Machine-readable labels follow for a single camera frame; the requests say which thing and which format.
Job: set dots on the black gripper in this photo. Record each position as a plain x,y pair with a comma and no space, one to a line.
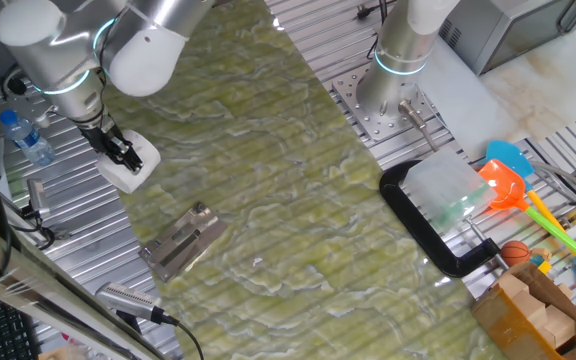
100,136

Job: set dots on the white toilet paper roll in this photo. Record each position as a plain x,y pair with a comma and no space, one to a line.
143,150

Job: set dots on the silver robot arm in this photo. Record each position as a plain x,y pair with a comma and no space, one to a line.
398,45

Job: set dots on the shiny metal toilet paper holder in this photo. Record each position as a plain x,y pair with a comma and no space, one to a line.
178,245

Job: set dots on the clear water bottle blue cap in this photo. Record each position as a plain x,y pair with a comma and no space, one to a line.
28,140

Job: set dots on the grey metal clamp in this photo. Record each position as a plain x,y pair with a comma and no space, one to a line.
60,233

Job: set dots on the green marble pattern mat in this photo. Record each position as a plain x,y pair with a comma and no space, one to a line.
293,225

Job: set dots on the black power plug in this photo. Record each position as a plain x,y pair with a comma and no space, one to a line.
363,11

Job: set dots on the black C-clamp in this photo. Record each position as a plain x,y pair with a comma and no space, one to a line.
408,215

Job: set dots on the translucent plastic box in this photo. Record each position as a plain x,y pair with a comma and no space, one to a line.
443,190

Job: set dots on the small toy basketball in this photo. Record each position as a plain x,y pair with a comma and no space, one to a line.
515,253

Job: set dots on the silver microwave oven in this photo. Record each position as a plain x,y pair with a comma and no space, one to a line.
508,30

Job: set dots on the brown cardboard box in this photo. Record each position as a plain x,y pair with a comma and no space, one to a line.
498,320

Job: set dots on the plain wooden block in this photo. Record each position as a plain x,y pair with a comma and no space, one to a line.
558,325
513,287
530,307

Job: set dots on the yellow toy block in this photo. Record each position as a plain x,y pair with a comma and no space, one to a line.
545,267

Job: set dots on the beige marble pattern mat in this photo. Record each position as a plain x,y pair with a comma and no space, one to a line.
558,85

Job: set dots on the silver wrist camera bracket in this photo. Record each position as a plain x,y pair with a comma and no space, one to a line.
48,117

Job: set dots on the small silver camera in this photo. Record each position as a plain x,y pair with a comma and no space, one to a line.
37,195

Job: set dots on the aluminium frame beam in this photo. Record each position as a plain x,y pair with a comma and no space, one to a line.
28,280

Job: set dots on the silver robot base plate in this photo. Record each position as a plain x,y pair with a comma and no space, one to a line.
368,120

